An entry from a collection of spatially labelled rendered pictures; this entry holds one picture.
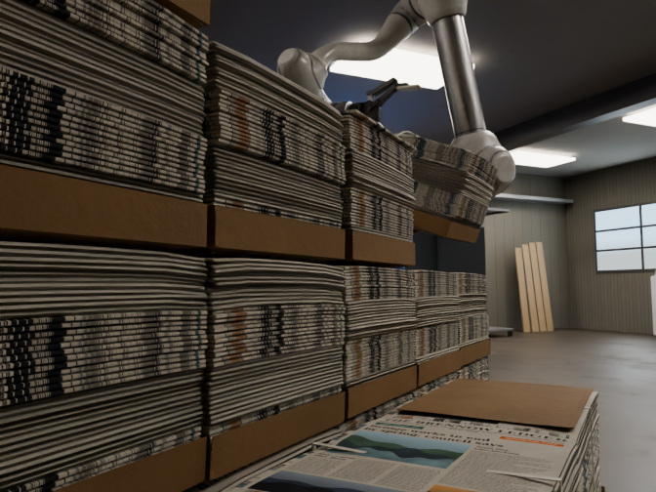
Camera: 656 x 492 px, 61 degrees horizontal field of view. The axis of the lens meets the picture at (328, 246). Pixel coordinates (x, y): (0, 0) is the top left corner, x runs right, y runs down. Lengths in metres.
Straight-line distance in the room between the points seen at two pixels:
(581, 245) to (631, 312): 1.56
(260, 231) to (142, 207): 0.17
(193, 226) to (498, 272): 10.07
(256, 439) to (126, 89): 0.38
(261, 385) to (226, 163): 0.25
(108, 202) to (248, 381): 0.26
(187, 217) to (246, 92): 0.18
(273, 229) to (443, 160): 0.86
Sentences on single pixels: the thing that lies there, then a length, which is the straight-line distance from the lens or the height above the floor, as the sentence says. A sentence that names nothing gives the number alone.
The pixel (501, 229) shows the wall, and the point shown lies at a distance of 10.65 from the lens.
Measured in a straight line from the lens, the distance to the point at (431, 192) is 1.46.
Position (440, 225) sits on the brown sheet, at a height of 0.95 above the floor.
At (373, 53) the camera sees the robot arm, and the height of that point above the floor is 1.56.
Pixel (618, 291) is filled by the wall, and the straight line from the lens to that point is 11.03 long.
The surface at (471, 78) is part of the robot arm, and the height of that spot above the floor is 1.45.
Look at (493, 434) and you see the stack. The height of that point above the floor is 0.60.
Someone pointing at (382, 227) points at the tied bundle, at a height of 0.90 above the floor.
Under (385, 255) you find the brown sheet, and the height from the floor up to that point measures 0.85.
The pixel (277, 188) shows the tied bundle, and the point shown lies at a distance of 0.69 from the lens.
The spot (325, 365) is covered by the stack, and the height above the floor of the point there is 0.69.
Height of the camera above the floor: 0.80
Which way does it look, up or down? 4 degrees up
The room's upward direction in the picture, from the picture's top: straight up
